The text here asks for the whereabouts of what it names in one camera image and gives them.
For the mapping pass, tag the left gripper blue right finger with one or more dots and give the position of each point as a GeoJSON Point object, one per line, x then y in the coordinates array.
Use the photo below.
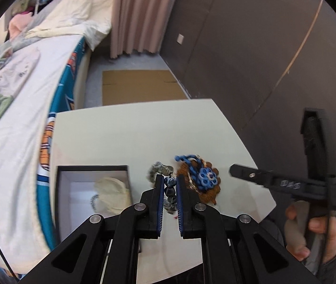
{"type": "Point", "coordinates": [182, 206]}

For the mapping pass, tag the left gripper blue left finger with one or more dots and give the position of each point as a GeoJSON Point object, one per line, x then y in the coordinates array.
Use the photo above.
{"type": "Point", "coordinates": [158, 203]}

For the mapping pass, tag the blue bead jewelry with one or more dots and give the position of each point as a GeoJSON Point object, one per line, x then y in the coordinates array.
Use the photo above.
{"type": "Point", "coordinates": [200, 174]}

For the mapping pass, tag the cream fabric pouch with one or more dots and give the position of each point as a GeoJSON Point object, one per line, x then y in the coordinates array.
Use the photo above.
{"type": "Point", "coordinates": [111, 198]}

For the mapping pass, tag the black jewelry box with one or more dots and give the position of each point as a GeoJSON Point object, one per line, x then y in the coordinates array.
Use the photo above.
{"type": "Point", "coordinates": [74, 188]}

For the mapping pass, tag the white low table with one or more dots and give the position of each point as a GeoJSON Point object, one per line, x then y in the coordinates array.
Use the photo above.
{"type": "Point", "coordinates": [147, 136]}

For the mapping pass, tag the flattened cardboard sheet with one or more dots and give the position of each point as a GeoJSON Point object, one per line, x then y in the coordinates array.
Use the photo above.
{"type": "Point", "coordinates": [136, 86]}

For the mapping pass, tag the bed with white blanket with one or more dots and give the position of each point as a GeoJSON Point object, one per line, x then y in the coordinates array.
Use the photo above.
{"type": "Point", "coordinates": [26, 131]}

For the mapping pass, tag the pink curtain right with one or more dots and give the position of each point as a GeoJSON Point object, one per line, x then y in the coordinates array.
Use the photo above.
{"type": "Point", "coordinates": [138, 25]}

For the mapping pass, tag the white duvet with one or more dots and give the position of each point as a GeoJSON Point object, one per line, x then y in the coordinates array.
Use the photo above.
{"type": "Point", "coordinates": [88, 18]}

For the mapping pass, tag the pale patterned garment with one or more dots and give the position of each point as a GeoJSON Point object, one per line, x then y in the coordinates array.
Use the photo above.
{"type": "Point", "coordinates": [15, 68]}

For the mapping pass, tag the pink plush item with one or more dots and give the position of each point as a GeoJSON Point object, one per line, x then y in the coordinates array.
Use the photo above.
{"type": "Point", "coordinates": [18, 23]}

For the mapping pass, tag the white wall socket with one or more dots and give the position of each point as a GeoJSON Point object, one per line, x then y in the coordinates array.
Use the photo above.
{"type": "Point", "coordinates": [180, 39]}

